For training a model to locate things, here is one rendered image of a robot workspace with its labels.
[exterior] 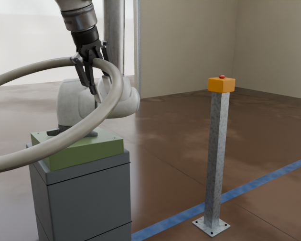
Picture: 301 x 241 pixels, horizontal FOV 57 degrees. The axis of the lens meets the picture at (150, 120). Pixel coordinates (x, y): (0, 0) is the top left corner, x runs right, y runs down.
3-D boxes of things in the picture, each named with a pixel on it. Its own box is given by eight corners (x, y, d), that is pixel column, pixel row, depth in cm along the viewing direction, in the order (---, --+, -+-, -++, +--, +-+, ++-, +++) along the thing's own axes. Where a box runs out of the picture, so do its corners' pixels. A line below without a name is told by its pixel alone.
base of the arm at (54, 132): (43, 133, 139) (42, 122, 138) (87, 128, 150) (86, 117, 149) (51, 142, 124) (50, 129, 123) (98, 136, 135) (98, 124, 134)
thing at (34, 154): (25, 210, 44) (16, 198, 42) (-114, 151, 66) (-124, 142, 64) (156, 67, 77) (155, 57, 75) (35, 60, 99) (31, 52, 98)
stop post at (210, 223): (230, 226, 203) (245, 77, 172) (211, 238, 192) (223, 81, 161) (209, 213, 219) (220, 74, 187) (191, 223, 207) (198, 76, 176)
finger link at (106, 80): (101, 75, 90) (102, 74, 90) (106, 94, 94) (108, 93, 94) (107, 77, 88) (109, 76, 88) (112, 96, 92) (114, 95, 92)
